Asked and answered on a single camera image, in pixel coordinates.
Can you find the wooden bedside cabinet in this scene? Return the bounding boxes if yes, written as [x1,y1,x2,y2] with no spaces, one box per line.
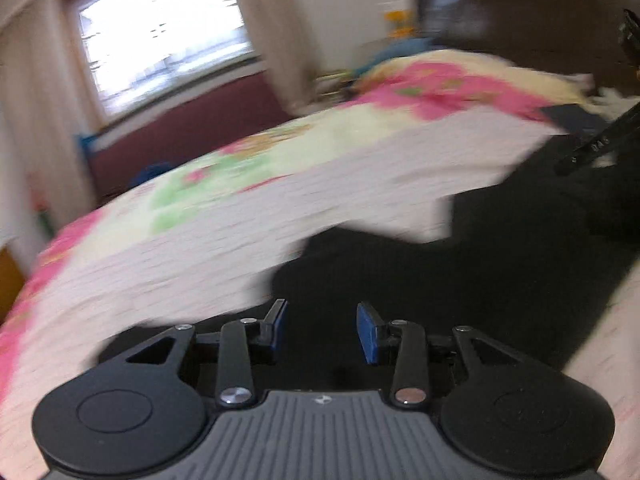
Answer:
[0,247,26,323]

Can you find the blue cloth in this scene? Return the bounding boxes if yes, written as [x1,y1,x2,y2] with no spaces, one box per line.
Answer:
[357,37,436,73]

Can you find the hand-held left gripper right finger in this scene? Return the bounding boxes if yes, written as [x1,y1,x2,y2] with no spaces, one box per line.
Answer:
[356,302,551,409]

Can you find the blue round object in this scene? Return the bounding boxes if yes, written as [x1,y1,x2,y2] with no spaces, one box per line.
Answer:
[132,160,173,186]

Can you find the dark flat item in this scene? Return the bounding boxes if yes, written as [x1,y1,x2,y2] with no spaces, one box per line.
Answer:
[540,102,613,136]

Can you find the beige curtain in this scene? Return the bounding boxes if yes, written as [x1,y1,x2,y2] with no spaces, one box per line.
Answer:
[0,0,101,256]
[222,0,326,116]

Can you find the black pants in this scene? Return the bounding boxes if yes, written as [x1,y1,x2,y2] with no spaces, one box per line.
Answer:
[97,130,640,396]

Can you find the window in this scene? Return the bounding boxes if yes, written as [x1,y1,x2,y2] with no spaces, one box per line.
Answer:
[62,0,258,128]

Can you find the dark wooden headboard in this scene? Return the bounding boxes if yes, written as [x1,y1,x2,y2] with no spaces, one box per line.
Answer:
[415,0,640,96]

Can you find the yellow item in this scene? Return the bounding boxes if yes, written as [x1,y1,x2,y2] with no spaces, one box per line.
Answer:
[385,9,416,41]

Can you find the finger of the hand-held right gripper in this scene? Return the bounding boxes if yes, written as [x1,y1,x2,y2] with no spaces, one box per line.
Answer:
[556,109,640,176]
[617,9,640,68]

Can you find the red green item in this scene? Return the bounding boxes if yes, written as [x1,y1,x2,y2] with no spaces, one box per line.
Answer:
[30,172,56,241]

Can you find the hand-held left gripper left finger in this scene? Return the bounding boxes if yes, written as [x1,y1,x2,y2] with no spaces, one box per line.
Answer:
[107,299,291,407]

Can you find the floral printed bed sheet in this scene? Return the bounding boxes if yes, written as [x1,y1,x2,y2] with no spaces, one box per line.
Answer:
[0,49,640,480]

